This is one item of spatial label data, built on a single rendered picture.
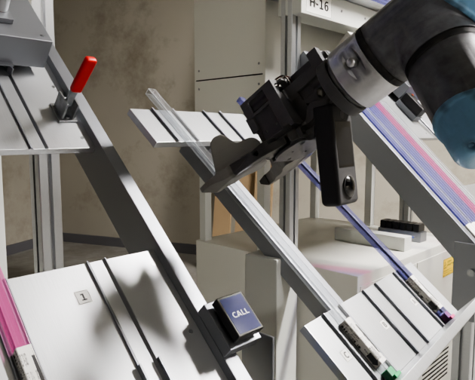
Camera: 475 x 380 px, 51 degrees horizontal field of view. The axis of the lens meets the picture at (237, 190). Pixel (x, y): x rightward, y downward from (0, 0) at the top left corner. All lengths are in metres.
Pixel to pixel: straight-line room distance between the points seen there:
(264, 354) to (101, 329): 0.19
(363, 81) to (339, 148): 0.08
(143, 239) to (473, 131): 0.40
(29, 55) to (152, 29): 3.54
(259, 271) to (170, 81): 3.49
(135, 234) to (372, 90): 0.34
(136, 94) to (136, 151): 0.48
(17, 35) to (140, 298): 0.40
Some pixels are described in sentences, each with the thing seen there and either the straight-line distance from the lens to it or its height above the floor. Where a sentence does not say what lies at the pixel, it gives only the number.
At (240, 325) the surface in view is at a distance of 0.56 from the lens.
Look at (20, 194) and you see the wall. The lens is 4.57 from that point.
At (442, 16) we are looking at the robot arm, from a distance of 0.51.
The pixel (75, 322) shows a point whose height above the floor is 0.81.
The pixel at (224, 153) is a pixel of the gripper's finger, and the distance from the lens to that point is 0.60.
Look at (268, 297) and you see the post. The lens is 0.76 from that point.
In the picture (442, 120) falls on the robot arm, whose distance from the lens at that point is 0.47.
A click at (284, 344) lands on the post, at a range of 0.80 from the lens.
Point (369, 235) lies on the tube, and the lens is 0.81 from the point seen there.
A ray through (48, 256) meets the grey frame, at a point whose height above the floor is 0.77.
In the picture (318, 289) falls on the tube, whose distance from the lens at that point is 0.61.
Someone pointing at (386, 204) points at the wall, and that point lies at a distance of 3.67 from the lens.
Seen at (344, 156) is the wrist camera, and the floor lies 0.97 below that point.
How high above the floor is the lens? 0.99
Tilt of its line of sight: 7 degrees down
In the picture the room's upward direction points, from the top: straight up
